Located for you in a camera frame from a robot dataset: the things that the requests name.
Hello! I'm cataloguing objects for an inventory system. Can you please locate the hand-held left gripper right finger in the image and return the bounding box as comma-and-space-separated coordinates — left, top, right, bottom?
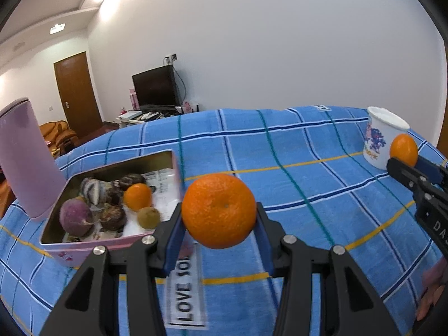
255, 201, 401, 336

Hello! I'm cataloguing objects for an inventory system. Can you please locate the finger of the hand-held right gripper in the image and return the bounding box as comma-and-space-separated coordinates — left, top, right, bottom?
416, 156, 448, 192
387, 157, 438, 201

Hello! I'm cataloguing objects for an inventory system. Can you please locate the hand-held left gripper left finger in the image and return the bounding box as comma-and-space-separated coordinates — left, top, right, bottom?
40, 205, 191, 336

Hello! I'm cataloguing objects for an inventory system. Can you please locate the small orange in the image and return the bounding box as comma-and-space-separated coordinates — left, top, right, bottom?
389, 134, 419, 168
123, 183, 153, 212

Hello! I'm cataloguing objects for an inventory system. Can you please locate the large orange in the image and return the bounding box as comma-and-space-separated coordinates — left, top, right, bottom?
181, 173, 258, 250

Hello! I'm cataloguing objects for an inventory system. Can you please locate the purple radish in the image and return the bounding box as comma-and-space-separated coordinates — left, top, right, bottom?
59, 198, 95, 235

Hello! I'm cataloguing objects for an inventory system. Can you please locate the pink metal tin box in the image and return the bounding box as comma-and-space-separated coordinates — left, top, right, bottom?
39, 150, 195, 270

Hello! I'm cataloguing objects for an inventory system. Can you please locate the person's right hand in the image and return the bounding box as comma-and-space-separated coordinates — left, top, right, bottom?
415, 255, 448, 323

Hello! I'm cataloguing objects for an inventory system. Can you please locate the white printed mug with lid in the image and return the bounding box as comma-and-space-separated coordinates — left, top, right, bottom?
362, 106, 411, 170

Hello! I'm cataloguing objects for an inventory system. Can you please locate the blue plaid blanket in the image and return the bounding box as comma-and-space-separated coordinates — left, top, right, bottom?
0, 105, 448, 336

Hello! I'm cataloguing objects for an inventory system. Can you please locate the white television stand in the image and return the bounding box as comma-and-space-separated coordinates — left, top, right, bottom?
117, 107, 202, 128

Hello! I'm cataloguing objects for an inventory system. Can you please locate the black television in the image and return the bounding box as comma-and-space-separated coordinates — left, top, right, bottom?
132, 65, 181, 111

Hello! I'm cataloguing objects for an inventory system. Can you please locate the orange leather armchair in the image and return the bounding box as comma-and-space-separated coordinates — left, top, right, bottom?
38, 120, 79, 156

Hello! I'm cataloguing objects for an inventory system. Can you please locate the purple cylindrical bottle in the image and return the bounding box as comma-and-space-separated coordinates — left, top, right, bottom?
0, 97, 67, 220

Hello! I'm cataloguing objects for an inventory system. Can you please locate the orange leather sofa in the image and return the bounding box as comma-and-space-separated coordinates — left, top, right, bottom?
0, 178, 16, 218

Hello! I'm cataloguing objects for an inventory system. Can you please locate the brown wooden door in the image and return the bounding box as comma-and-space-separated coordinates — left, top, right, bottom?
53, 52, 104, 139

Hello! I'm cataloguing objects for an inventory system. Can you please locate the black power cable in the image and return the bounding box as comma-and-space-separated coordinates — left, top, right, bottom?
173, 63, 188, 106

